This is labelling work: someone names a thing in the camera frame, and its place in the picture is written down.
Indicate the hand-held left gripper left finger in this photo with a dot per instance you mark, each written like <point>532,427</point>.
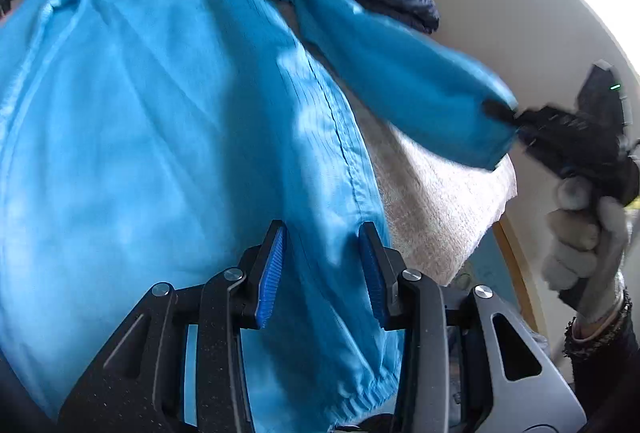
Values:
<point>270,278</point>

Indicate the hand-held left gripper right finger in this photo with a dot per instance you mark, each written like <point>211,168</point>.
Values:
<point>375,273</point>

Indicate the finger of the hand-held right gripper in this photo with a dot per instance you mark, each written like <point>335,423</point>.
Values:
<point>542,128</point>

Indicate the light blue jacket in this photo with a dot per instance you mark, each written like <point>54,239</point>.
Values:
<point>150,138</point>

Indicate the person's right forearm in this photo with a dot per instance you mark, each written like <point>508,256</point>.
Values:
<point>610,378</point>

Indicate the person's right hand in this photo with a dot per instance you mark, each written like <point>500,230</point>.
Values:
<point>585,253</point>

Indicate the beige checked blanket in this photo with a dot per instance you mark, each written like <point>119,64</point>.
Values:
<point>440,203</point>

